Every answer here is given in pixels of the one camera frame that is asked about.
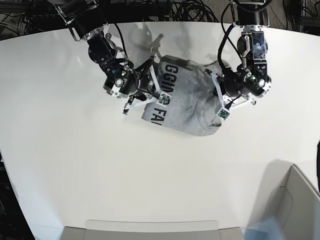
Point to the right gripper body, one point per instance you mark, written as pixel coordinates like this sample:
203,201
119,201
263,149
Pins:
123,81

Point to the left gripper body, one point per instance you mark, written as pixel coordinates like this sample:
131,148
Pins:
245,83

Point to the grey T-shirt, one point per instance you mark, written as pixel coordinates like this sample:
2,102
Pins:
192,106

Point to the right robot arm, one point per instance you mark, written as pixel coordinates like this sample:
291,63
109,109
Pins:
86,22

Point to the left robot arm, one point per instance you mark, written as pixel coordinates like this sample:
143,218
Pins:
251,46

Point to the grey tray at bottom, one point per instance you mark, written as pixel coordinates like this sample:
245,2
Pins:
122,230

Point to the grey bin at right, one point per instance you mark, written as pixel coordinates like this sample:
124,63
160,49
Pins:
293,210

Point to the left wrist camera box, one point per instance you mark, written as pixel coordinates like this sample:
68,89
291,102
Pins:
223,113

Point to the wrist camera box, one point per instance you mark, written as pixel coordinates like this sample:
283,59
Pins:
223,113
164,99

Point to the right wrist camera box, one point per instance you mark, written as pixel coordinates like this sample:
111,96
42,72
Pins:
164,99

